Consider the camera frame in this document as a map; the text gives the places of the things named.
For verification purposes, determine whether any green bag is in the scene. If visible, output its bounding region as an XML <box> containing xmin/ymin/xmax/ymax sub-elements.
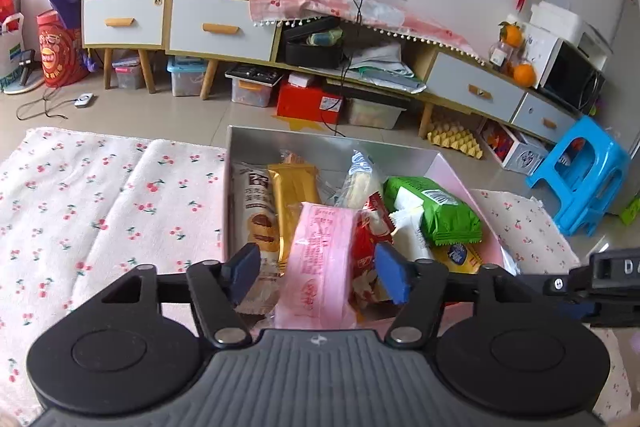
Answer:
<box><xmin>619</xmin><ymin>193</ymin><xmax>640</xmax><ymax>226</ymax></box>

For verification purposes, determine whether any cream snack packet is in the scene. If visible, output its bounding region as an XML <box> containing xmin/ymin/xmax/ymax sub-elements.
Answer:
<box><xmin>390</xmin><ymin>207</ymin><xmax>436</xmax><ymax>263</ymax></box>

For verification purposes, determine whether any gold snack packet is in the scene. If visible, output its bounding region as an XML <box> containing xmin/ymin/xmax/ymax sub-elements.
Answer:
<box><xmin>266</xmin><ymin>163</ymin><xmax>321</xmax><ymax>265</ymax></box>

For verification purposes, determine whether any silver refrigerator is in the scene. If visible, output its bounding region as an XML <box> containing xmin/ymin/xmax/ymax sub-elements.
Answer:
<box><xmin>620</xmin><ymin>0</ymin><xmax>640</xmax><ymax>118</ymax></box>

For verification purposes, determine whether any white cabinet drawer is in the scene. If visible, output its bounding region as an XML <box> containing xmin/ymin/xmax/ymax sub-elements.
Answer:
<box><xmin>82</xmin><ymin>0</ymin><xmax>166</xmax><ymax>48</ymax></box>
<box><xmin>512</xmin><ymin>94</ymin><xmax>576</xmax><ymax>142</ymax></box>
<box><xmin>170</xmin><ymin>0</ymin><xmax>276</xmax><ymax>62</ymax></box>
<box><xmin>427</xmin><ymin>52</ymin><xmax>526</xmax><ymax>115</ymax></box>

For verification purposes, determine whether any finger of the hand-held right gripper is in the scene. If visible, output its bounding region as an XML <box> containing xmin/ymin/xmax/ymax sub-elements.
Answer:
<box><xmin>565</xmin><ymin>299</ymin><xmax>640</xmax><ymax>326</ymax></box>
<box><xmin>544</xmin><ymin>274</ymin><xmax>591</xmax><ymax>301</ymax></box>

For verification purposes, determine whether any microwave oven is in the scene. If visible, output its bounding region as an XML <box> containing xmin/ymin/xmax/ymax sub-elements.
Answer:
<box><xmin>524</xmin><ymin>24</ymin><xmax>608</xmax><ymax>115</ymax></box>

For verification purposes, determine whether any blue plastic stool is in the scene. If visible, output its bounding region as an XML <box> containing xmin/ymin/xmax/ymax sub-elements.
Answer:
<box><xmin>525</xmin><ymin>116</ymin><xmax>632</xmax><ymax>239</ymax></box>

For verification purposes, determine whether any long white bread packet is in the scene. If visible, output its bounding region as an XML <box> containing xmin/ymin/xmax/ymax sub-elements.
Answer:
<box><xmin>340</xmin><ymin>150</ymin><xmax>381</xmax><ymax>210</ymax></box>

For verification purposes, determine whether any small clear storage bin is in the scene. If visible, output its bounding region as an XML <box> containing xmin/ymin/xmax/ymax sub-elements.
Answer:
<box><xmin>112</xmin><ymin>56</ymin><xmax>144</xmax><ymax>90</ymax></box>

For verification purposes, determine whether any white foam box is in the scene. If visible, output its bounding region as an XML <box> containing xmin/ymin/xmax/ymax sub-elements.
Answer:
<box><xmin>529</xmin><ymin>1</ymin><xmax>585</xmax><ymax>38</ymax></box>

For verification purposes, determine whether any pale cookie print packet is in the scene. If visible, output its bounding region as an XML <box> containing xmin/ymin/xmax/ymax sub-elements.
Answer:
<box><xmin>231</xmin><ymin>162</ymin><xmax>281</xmax><ymax>315</ymax></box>

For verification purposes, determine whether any yellow snack packet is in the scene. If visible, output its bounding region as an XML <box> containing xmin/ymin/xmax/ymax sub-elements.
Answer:
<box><xmin>432</xmin><ymin>242</ymin><xmax>483</xmax><ymax>275</ymax></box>

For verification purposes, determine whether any white red shopping bag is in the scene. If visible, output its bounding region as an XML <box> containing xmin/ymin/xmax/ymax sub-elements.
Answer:
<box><xmin>0</xmin><ymin>0</ymin><xmax>27</xmax><ymax>92</ymax></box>

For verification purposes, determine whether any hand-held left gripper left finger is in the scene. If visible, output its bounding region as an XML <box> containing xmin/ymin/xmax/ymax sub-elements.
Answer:
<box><xmin>87</xmin><ymin>243</ymin><xmax>262</xmax><ymax>348</ymax></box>

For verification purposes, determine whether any black white floor stand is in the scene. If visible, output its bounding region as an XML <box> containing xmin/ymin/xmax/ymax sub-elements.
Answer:
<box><xmin>2</xmin><ymin>48</ymin><xmax>47</xmax><ymax>96</ymax></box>

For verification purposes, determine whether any green snack packet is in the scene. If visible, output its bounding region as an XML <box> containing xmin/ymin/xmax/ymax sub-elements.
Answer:
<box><xmin>382</xmin><ymin>176</ymin><xmax>483</xmax><ymax>245</ymax></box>

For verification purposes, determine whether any red cardboard box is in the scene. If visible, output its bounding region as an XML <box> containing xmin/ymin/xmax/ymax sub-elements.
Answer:
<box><xmin>276</xmin><ymin>79</ymin><xmax>346</xmax><ymax>125</ymax></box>

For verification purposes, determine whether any printed white cardboard box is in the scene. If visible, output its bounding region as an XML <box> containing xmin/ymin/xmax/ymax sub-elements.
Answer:
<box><xmin>477</xmin><ymin>119</ymin><xmax>551</xmax><ymax>176</ymax></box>

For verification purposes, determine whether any orange handle storage bin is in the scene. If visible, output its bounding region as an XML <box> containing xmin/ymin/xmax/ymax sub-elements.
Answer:
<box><xmin>225</xmin><ymin>64</ymin><xmax>284</xmax><ymax>108</ymax></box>

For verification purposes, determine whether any pink cardboard box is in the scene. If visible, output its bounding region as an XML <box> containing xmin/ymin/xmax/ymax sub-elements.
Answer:
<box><xmin>220</xmin><ymin>124</ymin><xmax>521</xmax><ymax>343</ymax></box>

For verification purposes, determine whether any folded pale fabric pile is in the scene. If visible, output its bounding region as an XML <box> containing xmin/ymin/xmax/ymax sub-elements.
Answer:
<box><xmin>346</xmin><ymin>43</ymin><xmax>427</xmax><ymax>94</ymax></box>

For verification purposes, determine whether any yellow egg tray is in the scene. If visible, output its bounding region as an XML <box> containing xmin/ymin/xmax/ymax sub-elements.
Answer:
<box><xmin>426</xmin><ymin>119</ymin><xmax>484</xmax><ymax>160</ymax></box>

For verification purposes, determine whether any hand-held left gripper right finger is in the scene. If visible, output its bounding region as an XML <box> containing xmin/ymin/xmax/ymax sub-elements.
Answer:
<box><xmin>375</xmin><ymin>242</ymin><xmax>548</xmax><ymax>349</ymax></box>

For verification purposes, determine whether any small clear jar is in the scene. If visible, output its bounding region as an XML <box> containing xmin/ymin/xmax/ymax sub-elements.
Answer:
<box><xmin>487</xmin><ymin>41</ymin><xmax>512</xmax><ymax>68</ymax></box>

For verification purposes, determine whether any blue lid storage bin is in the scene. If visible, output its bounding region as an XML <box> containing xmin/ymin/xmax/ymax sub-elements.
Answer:
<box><xmin>166</xmin><ymin>56</ymin><xmax>208</xmax><ymax>98</ymax></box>

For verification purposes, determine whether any black bag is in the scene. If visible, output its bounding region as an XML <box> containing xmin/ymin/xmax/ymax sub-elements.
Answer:
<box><xmin>284</xmin><ymin>16</ymin><xmax>346</xmax><ymax>70</ymax></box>

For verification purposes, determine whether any orange fruit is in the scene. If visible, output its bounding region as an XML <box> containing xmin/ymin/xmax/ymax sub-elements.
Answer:
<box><xmin>499</xmin><ymin>21</ymin><xmax>524</xmax><ymax>48</ymax></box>
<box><xmin>512</xmin><ymin>63</ymin><xmax>537</xmax><ymax>88</ymax></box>

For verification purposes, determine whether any red cartoon print bag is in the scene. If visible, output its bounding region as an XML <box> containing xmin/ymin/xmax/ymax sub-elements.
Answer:
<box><xmin>36</xmin><ymin>9</ymin><xmax>91</xmax><ymax>88</ymax></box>

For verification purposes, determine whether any pink wafer packet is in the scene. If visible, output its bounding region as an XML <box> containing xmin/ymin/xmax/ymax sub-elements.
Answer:
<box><xmin>272</xmin><ymin>202</ymin><xmax>358</xmax><ymax>333</ymax></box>

